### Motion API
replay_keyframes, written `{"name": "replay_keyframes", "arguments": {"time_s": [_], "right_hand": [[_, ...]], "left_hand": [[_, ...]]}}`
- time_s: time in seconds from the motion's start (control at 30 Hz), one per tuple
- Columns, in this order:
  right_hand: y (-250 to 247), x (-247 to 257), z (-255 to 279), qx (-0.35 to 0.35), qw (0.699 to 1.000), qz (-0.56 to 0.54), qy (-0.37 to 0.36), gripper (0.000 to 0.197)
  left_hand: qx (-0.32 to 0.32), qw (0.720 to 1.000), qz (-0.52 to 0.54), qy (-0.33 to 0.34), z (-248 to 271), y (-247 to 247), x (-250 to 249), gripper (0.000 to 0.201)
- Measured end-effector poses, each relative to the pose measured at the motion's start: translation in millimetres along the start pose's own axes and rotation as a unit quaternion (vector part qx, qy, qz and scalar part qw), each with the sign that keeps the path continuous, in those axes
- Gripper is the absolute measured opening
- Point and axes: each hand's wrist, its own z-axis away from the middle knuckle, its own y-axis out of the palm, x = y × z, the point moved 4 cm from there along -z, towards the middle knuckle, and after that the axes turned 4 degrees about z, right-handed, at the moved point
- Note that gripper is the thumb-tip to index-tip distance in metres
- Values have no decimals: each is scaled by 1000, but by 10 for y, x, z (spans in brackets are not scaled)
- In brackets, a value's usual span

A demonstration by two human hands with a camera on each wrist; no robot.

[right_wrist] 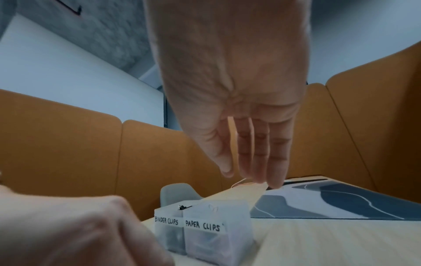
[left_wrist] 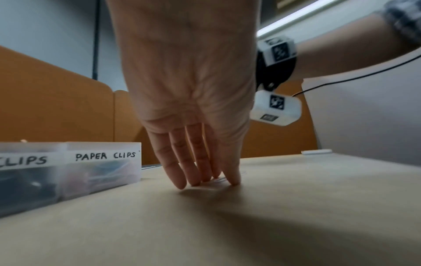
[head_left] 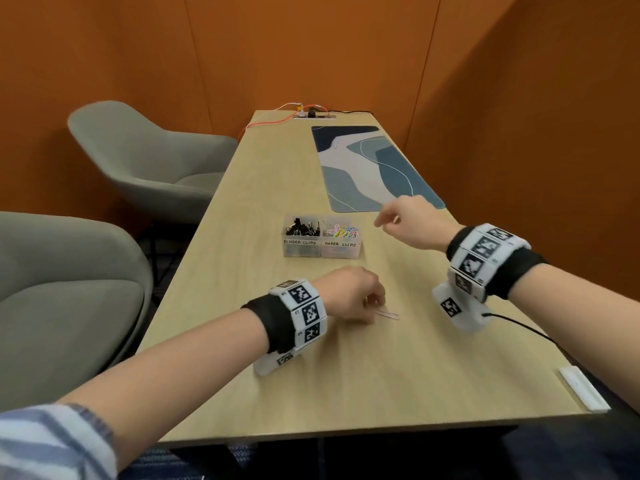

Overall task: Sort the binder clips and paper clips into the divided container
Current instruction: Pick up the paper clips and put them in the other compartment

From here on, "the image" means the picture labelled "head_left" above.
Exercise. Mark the pink paper clip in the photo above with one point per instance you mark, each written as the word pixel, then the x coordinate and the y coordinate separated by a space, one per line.
pixel 389 313

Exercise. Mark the striped shirt sleeve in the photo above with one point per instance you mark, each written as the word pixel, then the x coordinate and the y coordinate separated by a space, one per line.
pixel 50 444

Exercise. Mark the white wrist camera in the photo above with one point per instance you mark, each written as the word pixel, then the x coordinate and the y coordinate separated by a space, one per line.
pixel 465 319
pixel 267 365

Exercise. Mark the silver table power socket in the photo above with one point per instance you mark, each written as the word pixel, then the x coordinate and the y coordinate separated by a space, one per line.
pixel 315 116

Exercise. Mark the black wristband marker tiles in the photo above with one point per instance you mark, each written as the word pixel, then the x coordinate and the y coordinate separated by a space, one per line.
pixel 515 274
pixel 267 319

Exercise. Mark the small grey armchair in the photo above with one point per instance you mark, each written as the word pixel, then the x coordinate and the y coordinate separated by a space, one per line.
pixel 150 159

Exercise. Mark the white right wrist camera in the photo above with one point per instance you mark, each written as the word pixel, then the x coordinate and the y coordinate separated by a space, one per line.
pixel 465 319

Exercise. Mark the black right wristband marker tiles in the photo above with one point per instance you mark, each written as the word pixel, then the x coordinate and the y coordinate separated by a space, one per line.
pixel 515 274

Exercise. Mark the cluster of colourful paper clips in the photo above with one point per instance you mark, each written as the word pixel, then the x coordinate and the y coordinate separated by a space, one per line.
pixel 342 231

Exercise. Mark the cluster of black binder clips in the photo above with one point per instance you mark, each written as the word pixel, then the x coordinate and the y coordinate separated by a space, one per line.
pixel 300 227

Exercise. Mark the person's left hand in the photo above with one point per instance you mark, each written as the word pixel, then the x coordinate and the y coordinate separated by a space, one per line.
pixel 350 294

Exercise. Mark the person's right hand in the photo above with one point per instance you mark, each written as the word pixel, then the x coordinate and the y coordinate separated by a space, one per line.
pixel 420 222

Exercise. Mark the black left wristband marker tiles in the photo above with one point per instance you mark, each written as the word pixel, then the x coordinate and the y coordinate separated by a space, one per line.
pixel 267 319

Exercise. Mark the person's left forearm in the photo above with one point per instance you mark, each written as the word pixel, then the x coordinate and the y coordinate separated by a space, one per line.
pixel 175 379

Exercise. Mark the large grey armchair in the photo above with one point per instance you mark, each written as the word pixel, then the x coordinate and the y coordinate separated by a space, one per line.
pixel 65 304

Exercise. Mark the blue patterned desk mat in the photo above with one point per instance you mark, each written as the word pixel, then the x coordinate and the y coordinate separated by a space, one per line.
pixel 390 174

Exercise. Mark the person's right forearm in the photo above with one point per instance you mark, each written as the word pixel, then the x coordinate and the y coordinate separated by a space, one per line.
pixel 580 314

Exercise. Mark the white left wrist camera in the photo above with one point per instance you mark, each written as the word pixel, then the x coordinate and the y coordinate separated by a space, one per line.
pixel 267 365

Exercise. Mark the white plastic bar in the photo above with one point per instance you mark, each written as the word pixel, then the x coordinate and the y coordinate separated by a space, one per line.
pixel 584 389

